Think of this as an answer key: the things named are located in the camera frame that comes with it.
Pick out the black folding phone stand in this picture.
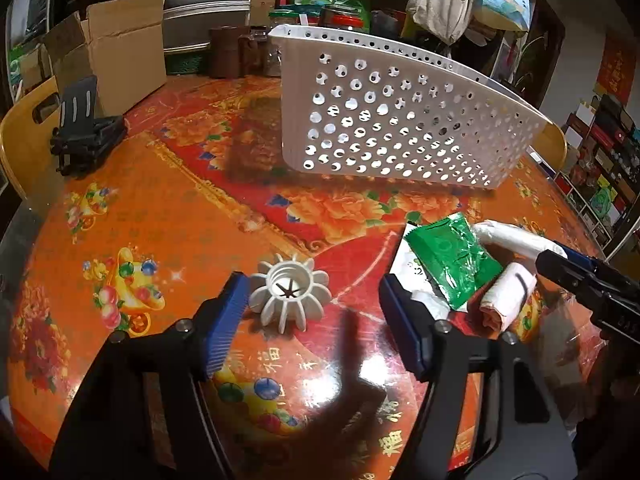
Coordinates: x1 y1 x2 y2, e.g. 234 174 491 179
50 75 128 176

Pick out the grey tiered storage rack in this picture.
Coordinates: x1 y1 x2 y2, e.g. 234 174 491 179
160 0 251 53

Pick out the green plastic packet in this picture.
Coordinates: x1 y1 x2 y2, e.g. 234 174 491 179
402 212 503 311

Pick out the cluster of glass jars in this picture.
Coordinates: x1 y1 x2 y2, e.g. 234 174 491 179
248 4 365 78

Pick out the brown ceramic jug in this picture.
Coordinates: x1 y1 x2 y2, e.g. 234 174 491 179
209 26 251 79

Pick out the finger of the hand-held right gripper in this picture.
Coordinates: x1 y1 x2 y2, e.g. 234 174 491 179
552 241 640 293
536 250 608 307

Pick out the green woven dish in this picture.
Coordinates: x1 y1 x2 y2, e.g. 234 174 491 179
165 52 208 76

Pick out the white bag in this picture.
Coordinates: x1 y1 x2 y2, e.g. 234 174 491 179
472 220 568 263

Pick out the white printed packet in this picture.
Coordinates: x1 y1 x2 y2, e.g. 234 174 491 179
387 222 451 321

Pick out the orange printed tablecloth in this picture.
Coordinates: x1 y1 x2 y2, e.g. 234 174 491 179
7 72 608 480

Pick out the white flower-shaped plastic lid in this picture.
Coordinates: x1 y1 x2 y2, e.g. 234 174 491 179
248 254 331 333

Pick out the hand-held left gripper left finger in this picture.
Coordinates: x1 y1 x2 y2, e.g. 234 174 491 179
47 271 252 480

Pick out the shelf of boxes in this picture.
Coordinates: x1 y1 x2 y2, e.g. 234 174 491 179
555 95 640 256

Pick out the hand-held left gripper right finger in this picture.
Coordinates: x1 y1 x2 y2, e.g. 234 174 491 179
378 275 581 480

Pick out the red wall poster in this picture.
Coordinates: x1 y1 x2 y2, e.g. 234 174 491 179
597 35 637 106

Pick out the open cardboard box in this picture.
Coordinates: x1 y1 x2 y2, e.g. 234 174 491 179
44 0 168 117

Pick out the pink and white towel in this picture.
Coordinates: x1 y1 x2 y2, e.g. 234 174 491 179
467 261 537 333

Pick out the wooden chair with handle slot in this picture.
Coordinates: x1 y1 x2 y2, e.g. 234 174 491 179
0 76 63 201
525 122 568 171

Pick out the beige canvas tote bag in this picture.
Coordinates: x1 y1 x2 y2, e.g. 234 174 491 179
406 0 480 45

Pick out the white perforated plastic basket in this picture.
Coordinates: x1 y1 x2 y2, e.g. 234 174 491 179
267 24 561 191

